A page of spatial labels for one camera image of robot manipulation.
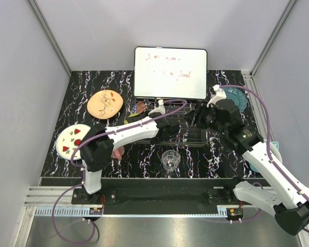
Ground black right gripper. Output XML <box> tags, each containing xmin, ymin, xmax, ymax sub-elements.
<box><xmin>182</xmin><ymin>99</ymin><xmax>228</xmax><ymax>135</ymax></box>

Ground teal scalloped plate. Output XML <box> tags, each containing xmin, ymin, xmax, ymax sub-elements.
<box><xmin>223</xmin><ymin>87</ymin><xmax>247</xmax><ymax>113</ymax></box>

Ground red patterned bowl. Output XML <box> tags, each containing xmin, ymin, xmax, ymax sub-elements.
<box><xmin>132</xmin><ymin>102</ymin><xmax>147</xmax><ymax>114</ymax></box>

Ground yellow-green bowl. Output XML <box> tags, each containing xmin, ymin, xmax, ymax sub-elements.
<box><xmin>124</xmin><ymin>113</ymin><xmax>141</xmax><ymax>124</ymax></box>

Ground orange floral plate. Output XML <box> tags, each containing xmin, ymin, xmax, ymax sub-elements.
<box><xmin>87</xmin><ymin>90</ymin><xmax>124</xmax><ymax>119</ymax></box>

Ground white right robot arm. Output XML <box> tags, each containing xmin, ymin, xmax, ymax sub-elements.
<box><xmin>184</xmin><ymin>99</ymin><xmax>309</xmax><ymax>236</ymax></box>

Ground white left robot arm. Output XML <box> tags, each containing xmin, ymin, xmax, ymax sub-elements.
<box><xmin>79</xmin><ymin>113</ymin><xmax>180</xmax><ymax>204</ymax></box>

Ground clear drinking glass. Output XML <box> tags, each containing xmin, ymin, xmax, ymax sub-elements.
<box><xmin>161</xmin><ymin>150</ymin><xmax>181</xmax><ymax>172</ymax></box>

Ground white dry-erase board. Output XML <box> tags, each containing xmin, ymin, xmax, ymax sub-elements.
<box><xmin>134</xmin><ymin>46</ymin><xmax>208</xmax><ymax>99</ymax></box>

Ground pink mug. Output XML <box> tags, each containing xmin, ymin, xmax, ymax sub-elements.
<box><xmin>111</xmin><ymin>146</ymin><xmax>125</xmax><ymax>160</ymax></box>

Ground teal cat-ear headphones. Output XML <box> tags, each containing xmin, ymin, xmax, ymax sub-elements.
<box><xmin>248</xmin><ymin>140</ymin><xmax>283</xmax><ymax>172</ymax></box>

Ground white watermelon plate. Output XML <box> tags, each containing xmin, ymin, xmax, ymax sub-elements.
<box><xmin>56</xmin><ymin>123</ymin><xmax>91</xmax><ymax>160</ymax></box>

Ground black wire dish rack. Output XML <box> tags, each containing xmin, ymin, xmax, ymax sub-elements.
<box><xmin>127</xmin><ymin>98</ymin><xmax>208</xmax><ymax>147</ymax></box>

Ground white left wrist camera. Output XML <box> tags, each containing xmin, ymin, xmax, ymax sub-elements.
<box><xmin>148</xmin><ymin>99</ymin><xmax>166</xmax><ymax>116</ymax></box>

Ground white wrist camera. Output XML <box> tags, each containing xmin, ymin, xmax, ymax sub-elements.
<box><xmin>207</xmin><ymin>84</ymin><xmax>227</xmax><ymax>108</ymax></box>
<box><xmin>148</xmin><ymin>99</ymin><xmax>166</xmax><ymax>116</ymax></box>

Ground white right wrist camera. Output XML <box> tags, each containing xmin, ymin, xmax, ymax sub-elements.
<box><xmin>207</xmin><ymin>84</ymin><xmax>227</xmax><ymax>108</ymax></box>

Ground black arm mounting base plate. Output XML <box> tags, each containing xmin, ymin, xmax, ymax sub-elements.
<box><xmin>72</xmin><ymin>178</ymin><xmax>240</xmax><ymax>216</ymax></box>

